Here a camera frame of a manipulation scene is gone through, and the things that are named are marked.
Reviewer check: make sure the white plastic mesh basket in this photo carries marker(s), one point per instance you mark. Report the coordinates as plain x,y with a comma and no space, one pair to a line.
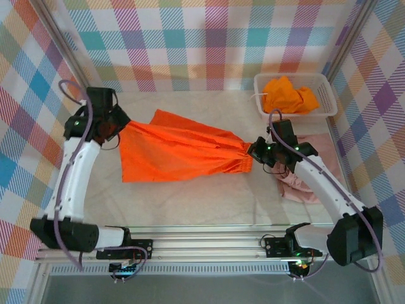
327,95

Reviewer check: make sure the light orange shorts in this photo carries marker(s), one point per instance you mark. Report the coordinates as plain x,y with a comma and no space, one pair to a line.
284,95

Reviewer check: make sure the aluminium mounting rail frame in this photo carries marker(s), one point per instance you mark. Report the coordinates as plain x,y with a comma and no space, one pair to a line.
205,245

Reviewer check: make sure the pink shorts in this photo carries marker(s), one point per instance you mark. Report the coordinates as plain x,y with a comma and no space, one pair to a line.
313,145

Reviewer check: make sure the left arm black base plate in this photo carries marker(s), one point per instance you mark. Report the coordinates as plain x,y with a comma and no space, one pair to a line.
142,245

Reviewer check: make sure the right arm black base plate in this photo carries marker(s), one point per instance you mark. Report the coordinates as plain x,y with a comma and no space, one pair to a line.
275,247

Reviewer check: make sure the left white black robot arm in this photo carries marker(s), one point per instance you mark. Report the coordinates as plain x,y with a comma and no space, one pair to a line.
76,177

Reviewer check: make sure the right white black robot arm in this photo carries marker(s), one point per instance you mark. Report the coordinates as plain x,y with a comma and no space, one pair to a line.
322,187

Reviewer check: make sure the aluminium side rail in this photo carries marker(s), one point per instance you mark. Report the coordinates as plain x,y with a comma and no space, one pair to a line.
337,145

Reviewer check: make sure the red-orange shorts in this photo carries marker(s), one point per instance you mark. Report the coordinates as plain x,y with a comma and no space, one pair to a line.
177,152

